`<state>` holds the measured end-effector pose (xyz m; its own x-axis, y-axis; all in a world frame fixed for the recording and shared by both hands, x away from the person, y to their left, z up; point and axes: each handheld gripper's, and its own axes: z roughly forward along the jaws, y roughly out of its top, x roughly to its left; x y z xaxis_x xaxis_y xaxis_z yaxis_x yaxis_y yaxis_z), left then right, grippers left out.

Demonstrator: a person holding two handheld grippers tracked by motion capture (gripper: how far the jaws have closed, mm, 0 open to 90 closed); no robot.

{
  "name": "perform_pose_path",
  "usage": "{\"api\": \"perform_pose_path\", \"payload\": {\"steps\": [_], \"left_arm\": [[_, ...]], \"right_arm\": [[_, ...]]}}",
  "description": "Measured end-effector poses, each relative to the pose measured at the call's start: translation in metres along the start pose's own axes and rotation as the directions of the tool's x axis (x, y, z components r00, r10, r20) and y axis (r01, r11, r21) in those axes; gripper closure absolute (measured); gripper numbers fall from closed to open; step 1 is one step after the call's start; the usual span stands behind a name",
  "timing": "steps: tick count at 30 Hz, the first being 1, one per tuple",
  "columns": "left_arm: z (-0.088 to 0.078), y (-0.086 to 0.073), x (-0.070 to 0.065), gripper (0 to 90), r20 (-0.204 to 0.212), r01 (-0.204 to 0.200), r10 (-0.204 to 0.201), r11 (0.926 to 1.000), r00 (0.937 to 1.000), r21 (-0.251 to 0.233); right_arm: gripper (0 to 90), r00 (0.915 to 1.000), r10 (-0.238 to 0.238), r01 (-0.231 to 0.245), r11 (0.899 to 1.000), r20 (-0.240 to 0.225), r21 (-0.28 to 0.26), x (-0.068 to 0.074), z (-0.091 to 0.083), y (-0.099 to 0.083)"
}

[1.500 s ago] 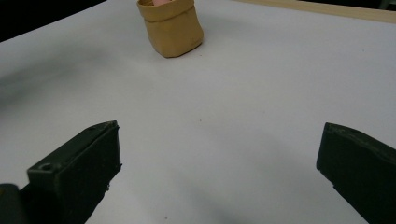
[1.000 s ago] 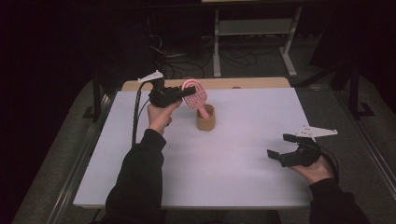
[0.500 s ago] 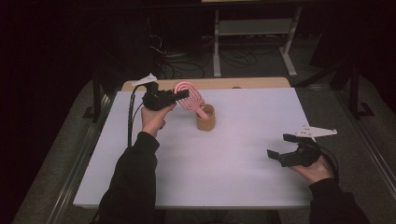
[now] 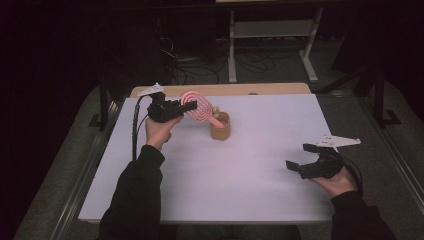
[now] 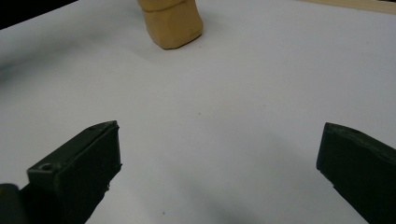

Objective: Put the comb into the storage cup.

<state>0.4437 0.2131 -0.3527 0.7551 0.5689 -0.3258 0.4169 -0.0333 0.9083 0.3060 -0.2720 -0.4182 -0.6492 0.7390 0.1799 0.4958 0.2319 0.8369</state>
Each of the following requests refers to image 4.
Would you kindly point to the wooden table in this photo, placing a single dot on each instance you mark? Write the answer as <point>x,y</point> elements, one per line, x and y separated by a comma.
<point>266,89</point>

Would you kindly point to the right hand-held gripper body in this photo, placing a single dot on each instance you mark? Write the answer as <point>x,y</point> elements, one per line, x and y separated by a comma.
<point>321,168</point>

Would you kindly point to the black metal stand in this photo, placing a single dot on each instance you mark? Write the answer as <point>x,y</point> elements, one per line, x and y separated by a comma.
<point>379,100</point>
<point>104,106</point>

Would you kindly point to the white table board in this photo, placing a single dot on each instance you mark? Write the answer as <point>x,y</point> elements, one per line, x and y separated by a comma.
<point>240,186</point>

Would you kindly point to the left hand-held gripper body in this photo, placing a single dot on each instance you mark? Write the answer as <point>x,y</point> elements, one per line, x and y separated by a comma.
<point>161,110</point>

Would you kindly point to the person's left hand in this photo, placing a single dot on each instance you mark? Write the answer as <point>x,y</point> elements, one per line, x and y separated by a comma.
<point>160,133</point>

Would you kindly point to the pink hairbrush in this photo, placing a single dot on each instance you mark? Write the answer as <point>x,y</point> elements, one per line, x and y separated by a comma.
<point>200,108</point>

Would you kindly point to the brown cup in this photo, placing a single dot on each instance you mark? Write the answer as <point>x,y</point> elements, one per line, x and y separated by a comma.
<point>220,131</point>

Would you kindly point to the person's right hand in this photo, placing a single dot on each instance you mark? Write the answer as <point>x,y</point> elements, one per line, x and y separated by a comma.
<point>336,185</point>

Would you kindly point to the white metal stand frame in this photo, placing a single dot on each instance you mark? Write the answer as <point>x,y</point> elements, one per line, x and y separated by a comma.
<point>271,29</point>

